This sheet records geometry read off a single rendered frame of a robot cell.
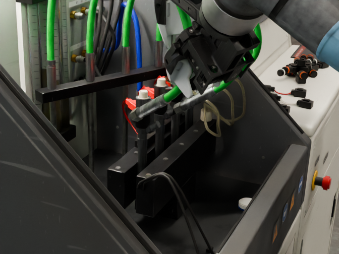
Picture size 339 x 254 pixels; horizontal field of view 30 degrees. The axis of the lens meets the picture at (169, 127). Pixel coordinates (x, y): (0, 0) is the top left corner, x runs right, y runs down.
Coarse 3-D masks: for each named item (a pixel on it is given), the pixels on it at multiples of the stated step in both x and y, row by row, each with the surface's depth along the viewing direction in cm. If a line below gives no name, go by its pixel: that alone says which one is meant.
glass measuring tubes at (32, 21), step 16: (16, 0) 122; (32, 0) 120; (64, 0) 132; (32, 16) 123; (64, 16) 133; (32, 32) 124; (64, 32) 134; (32, 48) 125; (64, 48) 135; (32, 64) 127; (64, 64) 137; (32, 80) 128; (64, 80) 138; (32, 96) 129; (48, 112) 134; (64, 112) 141; (64, 128) 142
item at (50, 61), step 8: (48, 0) 117; (48, 8) 117; (48, 16) 118; (184, 16) 92; (48, 24) 119; (184, 24) 92; (48, 32) 120; (48, 40) 120; (48, 48) 121; (48, 56) 122; (48, 64) 122; (192, 72) 95; (176, 88) 97; (168, 96) 99; (176, 96) 98
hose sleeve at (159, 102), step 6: (162, 96) 100; (150, 102) 102; (156, 102) 101; (162, 102) 100; (168, 102) 100; (138, 108) 105; (144, 108) 104; (150, 108) 103; (156, 108) 102; (138, 114) 105; (144, 114) 105
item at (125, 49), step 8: (128, 0) 129; (128, 8) 129; (128, 16) 130; (128, 24) 131; (128, 32) 131; (128, 40) 132; (128, 48) 133; (128, 56) 133; (128, 64) 134; (128, 72) 135; (192, 96) 130
